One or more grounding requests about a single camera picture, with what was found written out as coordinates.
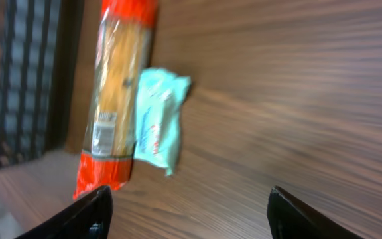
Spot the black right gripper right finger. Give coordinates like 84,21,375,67
267,186,361,239

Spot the grey plastic shopping basket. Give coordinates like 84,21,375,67
0,0,84,168

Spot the orange spaghetti pasta packet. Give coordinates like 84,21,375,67
73,0,158,199

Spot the teal snack packet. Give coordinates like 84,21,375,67
134,68,191,176

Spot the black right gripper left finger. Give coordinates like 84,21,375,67
16,185,113,239

